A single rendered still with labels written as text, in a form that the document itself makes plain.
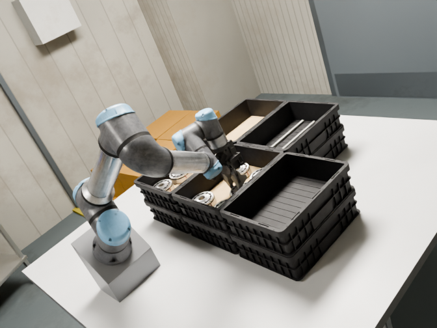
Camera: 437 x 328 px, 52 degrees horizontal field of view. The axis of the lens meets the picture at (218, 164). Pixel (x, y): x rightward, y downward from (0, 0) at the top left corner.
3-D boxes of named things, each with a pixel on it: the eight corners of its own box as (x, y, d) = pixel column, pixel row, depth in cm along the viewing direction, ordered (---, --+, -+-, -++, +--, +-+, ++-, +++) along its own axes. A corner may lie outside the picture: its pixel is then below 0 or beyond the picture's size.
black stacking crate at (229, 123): (242, 164, 207) (235, 143, 202) (202, 155, 229) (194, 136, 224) (294, 121, 226) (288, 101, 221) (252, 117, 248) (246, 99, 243)
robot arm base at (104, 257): (114, 273, 170) (114, 265, 161) (83, 248, 172) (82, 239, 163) (140, 244, 178) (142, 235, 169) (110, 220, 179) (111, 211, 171)
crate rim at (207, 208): (219, 216, 161) (217, 211, 159) (172, 199, 183) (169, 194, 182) (287, 156, 180) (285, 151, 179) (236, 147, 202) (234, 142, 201)
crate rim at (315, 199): (283, 239, 138) (281, 233, 137) (220, 216, 161) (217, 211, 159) (352, 167, 158) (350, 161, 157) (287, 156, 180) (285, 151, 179)
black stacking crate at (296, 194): (291, 261, 143) (281, 234, 138) (229, 236, 165) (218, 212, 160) (357, 189, 162) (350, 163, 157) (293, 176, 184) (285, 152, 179)
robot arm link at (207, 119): (189, 116, 172) (207, 105, 175) (201, 140, 177) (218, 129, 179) (196, 118, 165) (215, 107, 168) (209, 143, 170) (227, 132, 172)
